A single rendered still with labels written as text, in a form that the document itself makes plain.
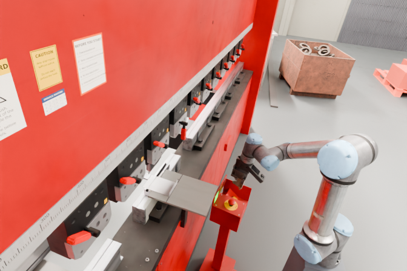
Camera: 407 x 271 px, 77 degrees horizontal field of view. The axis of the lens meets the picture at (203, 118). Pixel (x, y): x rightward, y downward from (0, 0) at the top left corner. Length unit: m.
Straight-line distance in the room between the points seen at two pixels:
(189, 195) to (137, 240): 0.27
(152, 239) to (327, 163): 0.74
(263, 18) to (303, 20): 7.57
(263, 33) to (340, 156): 2.23
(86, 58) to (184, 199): 0.76
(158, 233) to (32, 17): 0.95
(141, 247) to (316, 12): 9.98
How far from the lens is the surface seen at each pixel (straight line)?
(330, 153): 0.93
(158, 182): 1.21
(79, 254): 0.81
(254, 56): 3.04
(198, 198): 1.15
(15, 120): 0.50
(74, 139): 0.61
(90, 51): 0.58
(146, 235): 1.20
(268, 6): 2.94
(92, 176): 0.70
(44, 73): 0.51
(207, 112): 1.83
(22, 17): 0.48
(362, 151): 0.96
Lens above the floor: 1.86
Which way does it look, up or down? 30 degrees down
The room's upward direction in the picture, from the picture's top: 7 degrees clockwise
